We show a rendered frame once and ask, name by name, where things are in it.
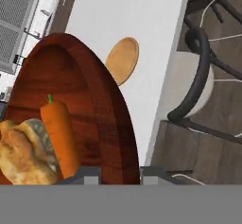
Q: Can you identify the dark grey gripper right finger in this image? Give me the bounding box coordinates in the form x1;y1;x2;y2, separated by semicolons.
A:
139;164;185;186

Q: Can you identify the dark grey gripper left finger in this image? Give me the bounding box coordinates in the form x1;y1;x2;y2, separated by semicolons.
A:
57;165;102;186

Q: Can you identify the orange carrot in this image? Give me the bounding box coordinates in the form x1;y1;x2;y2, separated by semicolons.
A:
39;93;81;180

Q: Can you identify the reddish brown wooden bowl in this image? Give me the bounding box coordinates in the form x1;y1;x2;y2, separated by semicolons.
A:
0;32;141;185

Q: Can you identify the golden brown chicken drumstick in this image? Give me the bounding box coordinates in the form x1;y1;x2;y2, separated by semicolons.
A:
0;119;60;185

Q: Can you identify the tan wooden round plate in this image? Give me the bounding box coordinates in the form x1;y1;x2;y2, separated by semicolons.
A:
105;36;140;87

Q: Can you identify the grey grated appliance door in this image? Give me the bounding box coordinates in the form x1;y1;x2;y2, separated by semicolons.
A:
0;0;41;76

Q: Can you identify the black frame white seat stool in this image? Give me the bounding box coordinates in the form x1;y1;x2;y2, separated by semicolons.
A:
166;0;242;146

